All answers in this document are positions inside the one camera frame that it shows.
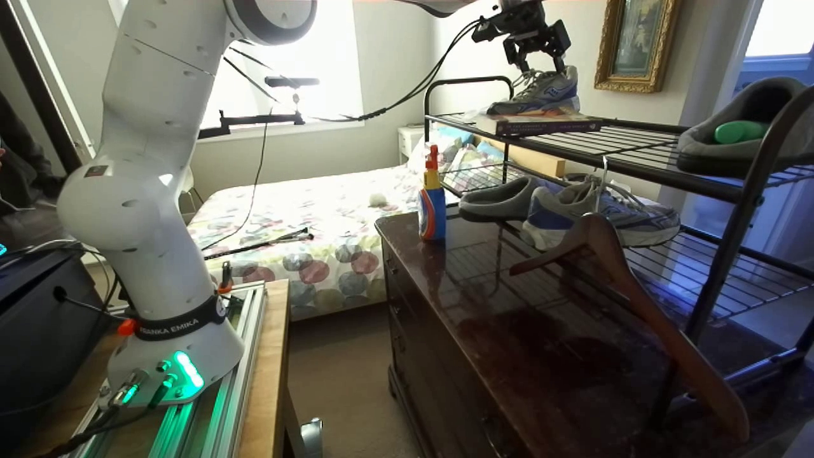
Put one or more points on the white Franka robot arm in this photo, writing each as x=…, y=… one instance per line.
x=154, y=168

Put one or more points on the black equipment box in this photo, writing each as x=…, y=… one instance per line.
x=42, y=332

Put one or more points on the light wooden robot table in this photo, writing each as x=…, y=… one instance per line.
x=268, y=381

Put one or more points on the grey slipper with green insert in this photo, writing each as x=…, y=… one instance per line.
x=746, y=127

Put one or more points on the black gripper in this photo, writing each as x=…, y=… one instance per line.
x=535, y=28

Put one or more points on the thin black rod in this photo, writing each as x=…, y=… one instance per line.
x=256, y=245

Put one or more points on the grey and blue sneaker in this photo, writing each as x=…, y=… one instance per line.
x=587, y=212

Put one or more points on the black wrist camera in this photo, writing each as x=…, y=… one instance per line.
x=490, y=28

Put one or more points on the brown wooden clothes hanger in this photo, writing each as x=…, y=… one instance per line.
x=644, y=320

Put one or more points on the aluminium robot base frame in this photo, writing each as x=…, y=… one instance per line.
x=212, y=414

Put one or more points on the dark wooden dresser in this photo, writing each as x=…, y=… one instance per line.
x=510, y=357

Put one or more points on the bed with floral cover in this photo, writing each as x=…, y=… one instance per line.
x=340, y=212

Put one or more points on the blue spray cleaner bottle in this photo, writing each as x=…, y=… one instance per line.
x=433, y=206

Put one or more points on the black metal shoe rack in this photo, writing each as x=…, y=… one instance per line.
x=728, y=245

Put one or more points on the small white floor object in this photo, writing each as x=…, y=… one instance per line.
x=311, y=435

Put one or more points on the white and blue sneaker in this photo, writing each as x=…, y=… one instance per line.
x=538, y=95

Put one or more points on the gold framed painting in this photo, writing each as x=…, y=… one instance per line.
x=636, y=42

